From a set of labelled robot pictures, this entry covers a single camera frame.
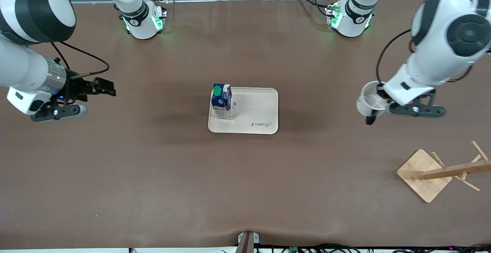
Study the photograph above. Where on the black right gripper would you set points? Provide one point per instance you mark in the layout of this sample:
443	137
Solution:
75	88

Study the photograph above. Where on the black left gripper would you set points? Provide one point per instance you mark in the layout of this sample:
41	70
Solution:
380	91

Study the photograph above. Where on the wooden cup rack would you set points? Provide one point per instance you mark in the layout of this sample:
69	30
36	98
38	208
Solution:
422	176

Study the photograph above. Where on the blue white milk carton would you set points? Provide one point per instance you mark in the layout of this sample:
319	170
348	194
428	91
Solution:
222	105

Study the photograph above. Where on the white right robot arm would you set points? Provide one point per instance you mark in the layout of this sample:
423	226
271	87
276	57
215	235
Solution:
38	11

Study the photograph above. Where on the metal table edge clamp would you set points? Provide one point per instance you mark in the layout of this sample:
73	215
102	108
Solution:
248	241

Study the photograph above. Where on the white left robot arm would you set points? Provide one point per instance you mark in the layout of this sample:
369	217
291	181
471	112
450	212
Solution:
441	53

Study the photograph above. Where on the cream plastic tray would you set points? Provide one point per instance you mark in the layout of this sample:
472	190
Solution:
249	111

